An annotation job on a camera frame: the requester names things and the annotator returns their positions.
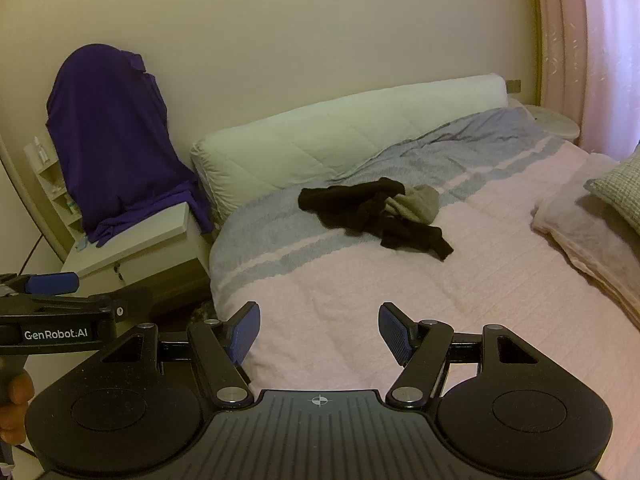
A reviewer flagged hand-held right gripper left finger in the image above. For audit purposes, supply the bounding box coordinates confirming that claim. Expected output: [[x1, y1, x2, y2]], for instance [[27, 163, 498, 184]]
[[100, 302, 262, 409]]

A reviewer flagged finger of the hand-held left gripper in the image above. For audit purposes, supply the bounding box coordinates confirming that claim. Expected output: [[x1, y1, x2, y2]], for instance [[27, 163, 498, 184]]
[[0, 271, 80, 297], [111, 286, 153, 322]]

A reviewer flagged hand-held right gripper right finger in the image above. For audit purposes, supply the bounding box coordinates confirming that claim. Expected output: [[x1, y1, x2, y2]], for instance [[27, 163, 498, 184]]
[[377, 302, 543, 409]]

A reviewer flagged black garment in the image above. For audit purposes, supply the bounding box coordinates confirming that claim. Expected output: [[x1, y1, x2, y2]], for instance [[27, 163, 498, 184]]
[[298, 177, 455, 262]]

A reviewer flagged grey garment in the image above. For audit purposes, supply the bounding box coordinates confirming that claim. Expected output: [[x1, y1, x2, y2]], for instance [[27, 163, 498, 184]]
[[385, 185, 440, 225]]

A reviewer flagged person's left hand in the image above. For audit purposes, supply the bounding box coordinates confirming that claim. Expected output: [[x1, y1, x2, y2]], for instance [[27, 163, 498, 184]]
[[0, 371, 35, 446]]

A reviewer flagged white nightstand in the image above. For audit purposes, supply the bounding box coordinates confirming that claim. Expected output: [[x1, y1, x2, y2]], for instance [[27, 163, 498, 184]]
[[60, 202, 213, 321]]

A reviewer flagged pink and blue bedspread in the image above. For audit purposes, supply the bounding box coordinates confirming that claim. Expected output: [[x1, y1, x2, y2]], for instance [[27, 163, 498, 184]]
[[209, 107, 640, 480]]

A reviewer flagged purple cloth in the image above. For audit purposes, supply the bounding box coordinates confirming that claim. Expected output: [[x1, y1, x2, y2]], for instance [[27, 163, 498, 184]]
[[45, 44, 216, 250]]

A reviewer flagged white quilted headboard cushion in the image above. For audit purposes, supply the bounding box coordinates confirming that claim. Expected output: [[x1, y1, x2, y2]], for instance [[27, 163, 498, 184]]
[[190, 74, 510, 221]]

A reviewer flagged folded beige blanket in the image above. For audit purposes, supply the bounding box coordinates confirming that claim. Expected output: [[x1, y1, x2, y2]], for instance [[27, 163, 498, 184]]
[[531, 152, 640, 333]]

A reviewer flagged round white side table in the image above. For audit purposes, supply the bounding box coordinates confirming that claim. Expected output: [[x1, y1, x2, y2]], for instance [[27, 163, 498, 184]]
[[520, 104, 581, 141]]

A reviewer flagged green pillow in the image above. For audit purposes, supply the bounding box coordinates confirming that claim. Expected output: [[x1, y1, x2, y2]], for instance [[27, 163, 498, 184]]
[[584, 152, 640, 236]]

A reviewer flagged pink curtain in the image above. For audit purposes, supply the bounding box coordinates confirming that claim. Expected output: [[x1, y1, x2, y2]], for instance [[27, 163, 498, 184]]
[[532, 0, 640, 161]]

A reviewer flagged black cable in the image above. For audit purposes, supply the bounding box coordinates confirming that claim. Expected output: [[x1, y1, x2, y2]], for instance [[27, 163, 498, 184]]
[[20, 230, 46, 276]]

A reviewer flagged white wall shelf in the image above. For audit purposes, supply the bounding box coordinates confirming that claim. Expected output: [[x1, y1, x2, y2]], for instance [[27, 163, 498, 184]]
[[22, 132, 83, 261]]

